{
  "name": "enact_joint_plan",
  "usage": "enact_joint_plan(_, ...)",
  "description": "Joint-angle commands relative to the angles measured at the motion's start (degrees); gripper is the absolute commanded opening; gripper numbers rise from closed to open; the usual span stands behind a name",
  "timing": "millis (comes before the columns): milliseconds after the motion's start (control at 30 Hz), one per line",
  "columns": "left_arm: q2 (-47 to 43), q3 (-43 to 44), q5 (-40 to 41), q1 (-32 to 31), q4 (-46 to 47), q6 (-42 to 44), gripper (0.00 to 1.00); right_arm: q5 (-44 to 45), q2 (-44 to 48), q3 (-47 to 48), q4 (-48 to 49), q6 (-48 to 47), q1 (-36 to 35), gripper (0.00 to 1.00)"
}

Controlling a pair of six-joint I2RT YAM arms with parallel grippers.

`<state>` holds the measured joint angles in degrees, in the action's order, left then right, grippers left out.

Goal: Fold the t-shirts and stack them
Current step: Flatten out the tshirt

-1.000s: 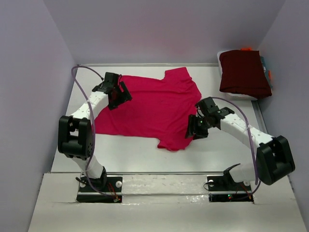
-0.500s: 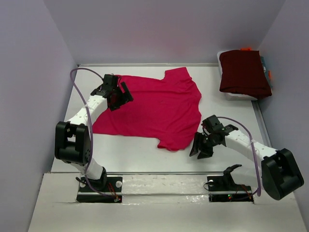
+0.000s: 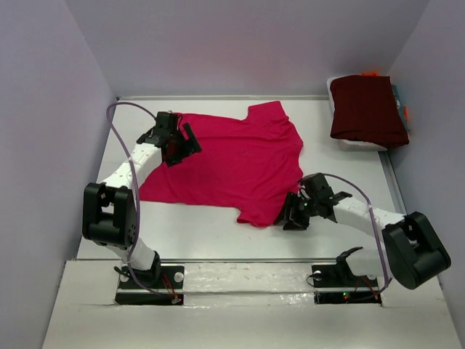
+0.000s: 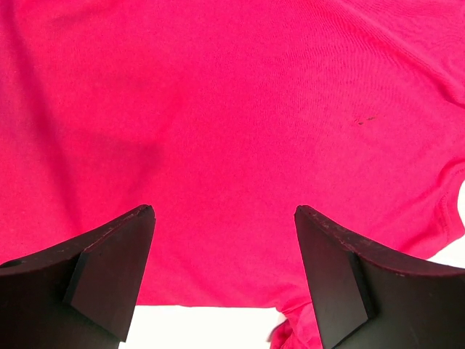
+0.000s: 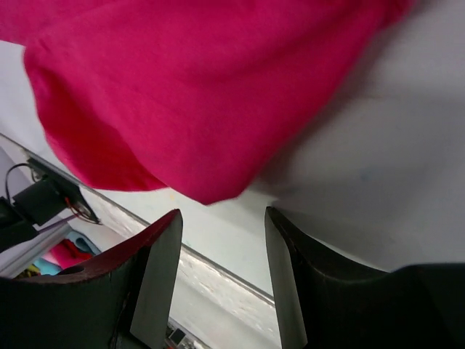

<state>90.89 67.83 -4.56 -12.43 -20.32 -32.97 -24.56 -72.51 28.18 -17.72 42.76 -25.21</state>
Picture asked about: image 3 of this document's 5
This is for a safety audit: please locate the metal rail right side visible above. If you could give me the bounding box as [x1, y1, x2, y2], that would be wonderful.
[379, 149, 421, 214]

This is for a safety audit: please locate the orange object behind stack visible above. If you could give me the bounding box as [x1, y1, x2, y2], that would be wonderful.
[362, 71, 379, 76]

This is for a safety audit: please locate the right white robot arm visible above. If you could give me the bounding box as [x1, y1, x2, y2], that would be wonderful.
[274, 173, 451, 289]

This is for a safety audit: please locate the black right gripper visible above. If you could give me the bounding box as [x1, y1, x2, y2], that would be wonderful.
[273, 190, 318, 230]

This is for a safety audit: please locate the pink t-shirt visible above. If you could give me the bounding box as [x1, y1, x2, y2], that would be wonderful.
[139, 101, 304, 228]

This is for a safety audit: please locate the teal orange item beside stack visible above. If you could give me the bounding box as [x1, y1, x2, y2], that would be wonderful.
[392, 84, 411, 133]

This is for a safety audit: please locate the dark red folded t-shirt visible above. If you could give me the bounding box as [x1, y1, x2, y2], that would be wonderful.
[329, 75, 410, 149]

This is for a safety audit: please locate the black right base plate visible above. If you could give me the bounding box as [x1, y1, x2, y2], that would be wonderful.
[306, 246, 382, 305]

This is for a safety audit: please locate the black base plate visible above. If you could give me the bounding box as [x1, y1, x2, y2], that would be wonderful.
[113, 264, 185, 306]
[306, 246, 382, 305]

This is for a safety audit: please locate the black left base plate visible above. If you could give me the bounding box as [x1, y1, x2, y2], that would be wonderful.
[113, 264, 185, 306]

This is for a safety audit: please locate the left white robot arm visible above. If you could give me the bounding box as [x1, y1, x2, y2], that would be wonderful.
[82, 112, 201, 288]

